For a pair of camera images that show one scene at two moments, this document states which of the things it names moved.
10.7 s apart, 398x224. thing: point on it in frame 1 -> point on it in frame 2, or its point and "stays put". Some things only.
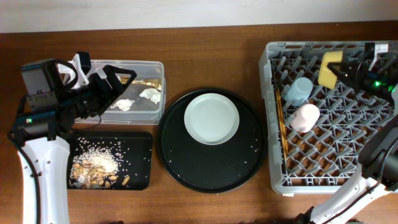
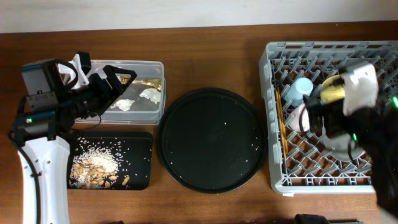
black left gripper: (94, 81) stays put
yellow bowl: (326, 78) -> (332, 89)
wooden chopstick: (283, 135) stays put
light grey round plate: (211, 119) -> (341, 147)
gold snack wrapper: (155, 83) stays put
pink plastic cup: (305, 118) stays put
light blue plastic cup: (298, 91) stays put
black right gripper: (362, 70) -> (334, 118)
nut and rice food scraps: (95, 167) stays put
